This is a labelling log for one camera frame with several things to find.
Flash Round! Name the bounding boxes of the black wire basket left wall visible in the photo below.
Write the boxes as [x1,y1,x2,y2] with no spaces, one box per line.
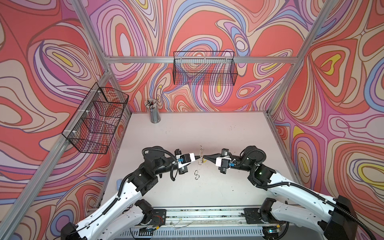
[62,83,129,155]

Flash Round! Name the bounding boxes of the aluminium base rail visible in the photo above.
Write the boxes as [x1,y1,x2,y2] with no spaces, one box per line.
[85,204,323,229]

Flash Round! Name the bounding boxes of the black wire basket back wall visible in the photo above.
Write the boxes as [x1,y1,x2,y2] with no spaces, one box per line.
[173,51,238,86]

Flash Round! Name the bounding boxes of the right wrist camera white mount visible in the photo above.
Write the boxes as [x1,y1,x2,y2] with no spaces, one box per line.
[215,157,232,169]

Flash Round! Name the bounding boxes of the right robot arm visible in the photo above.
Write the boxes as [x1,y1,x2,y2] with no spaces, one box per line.
[203,146,376,240]

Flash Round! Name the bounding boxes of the metal cup of pens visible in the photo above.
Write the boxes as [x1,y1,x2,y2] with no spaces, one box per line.
[145,99,161,124]

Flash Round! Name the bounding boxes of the black wire basket wall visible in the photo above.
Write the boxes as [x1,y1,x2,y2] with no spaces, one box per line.
[62,83,129,155]
[173,51,238,86]

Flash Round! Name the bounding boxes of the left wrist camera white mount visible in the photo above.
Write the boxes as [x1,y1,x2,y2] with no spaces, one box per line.
[176,153,194,169]

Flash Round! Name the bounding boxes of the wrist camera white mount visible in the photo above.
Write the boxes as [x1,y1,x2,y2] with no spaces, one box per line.
[215,157,232,169]
[176,153,194,169]

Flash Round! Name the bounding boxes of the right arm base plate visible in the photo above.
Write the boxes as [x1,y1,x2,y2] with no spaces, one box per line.
[241,208,286,225]

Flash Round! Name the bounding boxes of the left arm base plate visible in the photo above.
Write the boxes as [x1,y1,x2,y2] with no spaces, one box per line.
[136,209,167,228]

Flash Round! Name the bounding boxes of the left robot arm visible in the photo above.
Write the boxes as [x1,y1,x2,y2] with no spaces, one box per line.
[59,146,200,240]

